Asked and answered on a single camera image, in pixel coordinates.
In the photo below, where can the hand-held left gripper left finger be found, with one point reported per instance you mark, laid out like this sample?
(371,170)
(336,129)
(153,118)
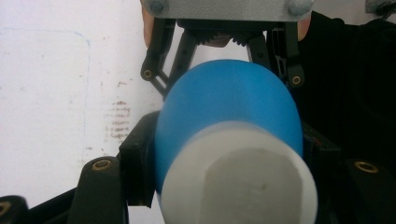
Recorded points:
(137,161)

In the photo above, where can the blue bottle with white cap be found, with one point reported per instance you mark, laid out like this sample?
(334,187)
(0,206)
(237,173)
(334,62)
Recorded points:
(227,99)

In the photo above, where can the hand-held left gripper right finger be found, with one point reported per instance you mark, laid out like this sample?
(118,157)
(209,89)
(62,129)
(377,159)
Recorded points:
(319,149)

